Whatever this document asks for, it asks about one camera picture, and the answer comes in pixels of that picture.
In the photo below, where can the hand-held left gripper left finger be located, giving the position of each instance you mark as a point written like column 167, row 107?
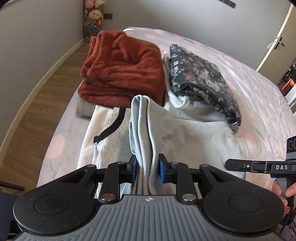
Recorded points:
column 134, row 172

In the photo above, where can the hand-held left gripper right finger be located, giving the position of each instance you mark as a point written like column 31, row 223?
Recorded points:
column 161, row 171

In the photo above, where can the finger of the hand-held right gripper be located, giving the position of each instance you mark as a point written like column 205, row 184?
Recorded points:
column 245, row 165

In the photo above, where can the grey ribbed sweatshirt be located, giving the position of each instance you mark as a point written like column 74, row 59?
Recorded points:
column 143, row 129

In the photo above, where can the person's right hand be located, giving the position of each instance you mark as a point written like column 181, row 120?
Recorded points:
column 277, row 187

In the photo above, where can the beige garment with black trim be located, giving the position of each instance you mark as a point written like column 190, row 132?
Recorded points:
column 104, row 118

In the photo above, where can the bed with pink dotted sheet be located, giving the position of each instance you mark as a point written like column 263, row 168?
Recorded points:
column 254, row 92

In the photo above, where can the taupe folded cloth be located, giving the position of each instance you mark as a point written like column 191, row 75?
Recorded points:
column 84, row 109

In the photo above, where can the orange stool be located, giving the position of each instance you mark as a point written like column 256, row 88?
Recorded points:
column 284, row 87

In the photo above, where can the dark floral garment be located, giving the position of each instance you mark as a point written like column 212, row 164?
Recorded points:
column 198, row 76

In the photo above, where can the rust red fleece garment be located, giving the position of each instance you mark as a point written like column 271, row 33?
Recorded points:
column 120, row 69

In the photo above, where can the dark blue object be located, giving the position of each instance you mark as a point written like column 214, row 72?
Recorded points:
column 7, row 204

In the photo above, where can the beige room door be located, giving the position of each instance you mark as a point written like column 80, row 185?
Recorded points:
column 284, row 27

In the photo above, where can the blue patterned plush toy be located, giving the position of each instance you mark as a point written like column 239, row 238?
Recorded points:
column 92, row 33

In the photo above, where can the plush doll red outfit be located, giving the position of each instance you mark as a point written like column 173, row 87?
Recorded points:
column 94, row 17

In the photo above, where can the pink plush toy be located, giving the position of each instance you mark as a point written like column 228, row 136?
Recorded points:
column 94, row 3

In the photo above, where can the dark wall socket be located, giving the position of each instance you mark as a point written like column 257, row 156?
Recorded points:
column 108, row 16

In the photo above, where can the grey wall switch panel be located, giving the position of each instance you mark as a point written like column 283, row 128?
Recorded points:
column 229, row 3

